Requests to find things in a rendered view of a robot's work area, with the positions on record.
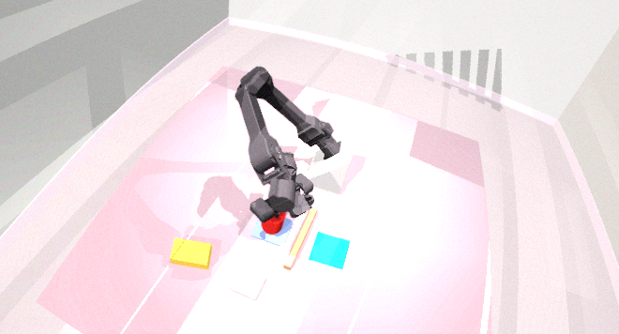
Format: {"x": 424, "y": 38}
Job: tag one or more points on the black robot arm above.
{"x": 264, "y": 150}

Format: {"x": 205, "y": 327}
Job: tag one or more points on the yellow rectangular block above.
{"x": 191, "y": 253}

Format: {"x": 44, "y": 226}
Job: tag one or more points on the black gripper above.
{"x": 263, "y": 210}

